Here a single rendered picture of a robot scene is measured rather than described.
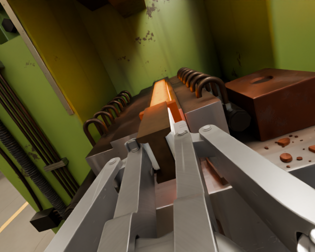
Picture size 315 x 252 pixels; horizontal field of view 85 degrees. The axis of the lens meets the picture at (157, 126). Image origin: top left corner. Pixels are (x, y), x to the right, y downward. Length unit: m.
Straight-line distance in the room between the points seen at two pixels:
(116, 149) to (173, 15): 0.55
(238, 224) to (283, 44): 0.32
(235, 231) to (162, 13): 0.64
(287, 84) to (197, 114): 0.11
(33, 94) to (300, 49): 0.53
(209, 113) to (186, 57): 0.49
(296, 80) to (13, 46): 0.46
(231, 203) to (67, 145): 0.36
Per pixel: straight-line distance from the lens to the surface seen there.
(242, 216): 0.24
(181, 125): 0.16
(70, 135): 0.43
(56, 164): 0.47
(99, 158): 0.26
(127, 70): 0.70
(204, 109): 0.22
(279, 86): 0.26
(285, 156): 0.24
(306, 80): 0.27
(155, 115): 0.16
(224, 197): 0.22
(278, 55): 0.41
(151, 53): 0.69
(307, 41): 0.44
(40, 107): 0.44
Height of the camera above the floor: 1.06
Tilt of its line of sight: 20 degrees down
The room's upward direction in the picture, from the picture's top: 23 degrees counter-clockwise
